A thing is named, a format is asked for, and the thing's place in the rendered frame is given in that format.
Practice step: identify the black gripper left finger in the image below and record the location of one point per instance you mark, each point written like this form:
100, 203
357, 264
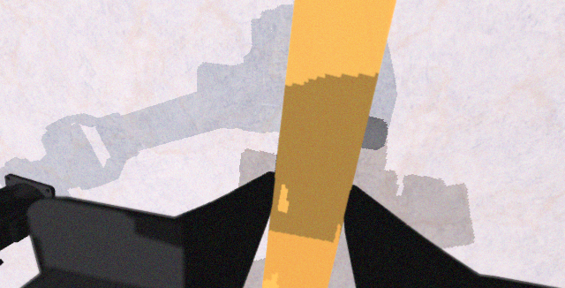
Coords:
211, 246

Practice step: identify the orange bar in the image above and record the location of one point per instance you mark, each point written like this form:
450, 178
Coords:
335, 54

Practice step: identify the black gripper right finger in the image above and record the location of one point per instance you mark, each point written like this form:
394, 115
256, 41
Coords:
385, 252

